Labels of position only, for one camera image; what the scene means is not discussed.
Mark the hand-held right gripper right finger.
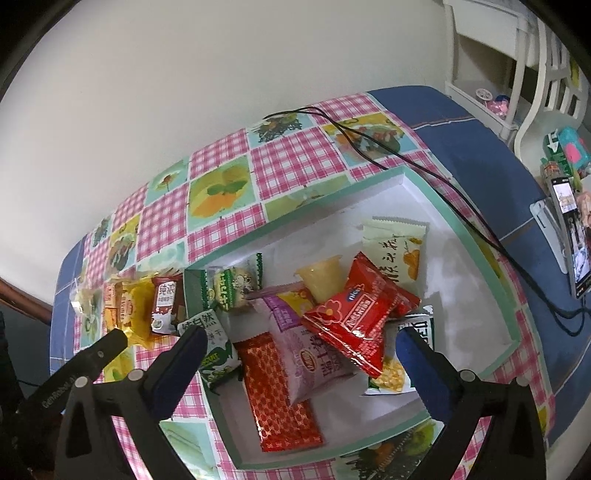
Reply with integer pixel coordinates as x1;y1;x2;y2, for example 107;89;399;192
396;325;548;480

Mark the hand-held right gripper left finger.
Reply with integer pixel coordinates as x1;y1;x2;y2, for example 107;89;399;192
58;325;208;480

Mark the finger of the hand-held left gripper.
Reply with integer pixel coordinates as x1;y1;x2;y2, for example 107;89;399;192
69;329;129;384

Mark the white corn print packet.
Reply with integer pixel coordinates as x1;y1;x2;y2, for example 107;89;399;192
365;314;435;397

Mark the red flower print snack packet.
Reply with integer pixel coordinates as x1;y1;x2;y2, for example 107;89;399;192
301;251;422;378

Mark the teal cardboard box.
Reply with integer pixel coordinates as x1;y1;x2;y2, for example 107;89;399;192
182;166;525;472

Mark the red gold patterned packet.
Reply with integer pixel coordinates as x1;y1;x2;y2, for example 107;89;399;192
235;335;325;453

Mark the purple snack packet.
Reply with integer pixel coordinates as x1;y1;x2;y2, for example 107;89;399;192
249;284;358;407

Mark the green white biscuit packet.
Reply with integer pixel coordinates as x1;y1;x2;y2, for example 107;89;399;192
178;318;241;386

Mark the yellow translucent snack packet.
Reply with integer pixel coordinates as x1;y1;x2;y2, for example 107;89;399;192
113;279;155;347

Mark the cream orange chip packet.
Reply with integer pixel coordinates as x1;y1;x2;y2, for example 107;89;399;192
102;282;123;328

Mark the clear bag with bun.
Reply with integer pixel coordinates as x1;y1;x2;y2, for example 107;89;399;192
69;272;105;342

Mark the brown milk snack packet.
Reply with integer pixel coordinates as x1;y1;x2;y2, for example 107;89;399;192
150;274;188;335

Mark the green white cookie packet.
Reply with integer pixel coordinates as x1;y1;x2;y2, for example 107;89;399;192
203;253;264;313

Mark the white packet with orange print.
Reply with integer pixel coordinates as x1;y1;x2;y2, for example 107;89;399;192
361;218;428;296

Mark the yellow jelly cup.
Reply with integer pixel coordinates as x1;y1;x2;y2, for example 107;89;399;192
295;255;343;303

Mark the white phone stand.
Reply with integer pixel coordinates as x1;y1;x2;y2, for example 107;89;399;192
530;199;571;273

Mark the black smartphone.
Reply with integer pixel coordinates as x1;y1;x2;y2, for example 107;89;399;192
549;175;591;298

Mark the blue cloth with white lines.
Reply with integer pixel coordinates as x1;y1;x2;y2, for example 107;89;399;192
48;85;591;448

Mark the green packet with white arrow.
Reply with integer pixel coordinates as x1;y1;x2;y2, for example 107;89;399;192
542;134;573;178

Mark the teal pink box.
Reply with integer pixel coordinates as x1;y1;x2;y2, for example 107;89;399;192
556;128;591;174

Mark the white chair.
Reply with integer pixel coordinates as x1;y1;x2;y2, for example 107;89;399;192
512;18;585;162

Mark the white shelf unit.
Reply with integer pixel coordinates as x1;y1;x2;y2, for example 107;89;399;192
443;0;532;134

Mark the brown wooden rail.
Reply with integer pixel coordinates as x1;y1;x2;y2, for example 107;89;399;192
0;277;52;326

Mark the black cable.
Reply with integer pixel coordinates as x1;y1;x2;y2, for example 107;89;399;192
263;107;587;337

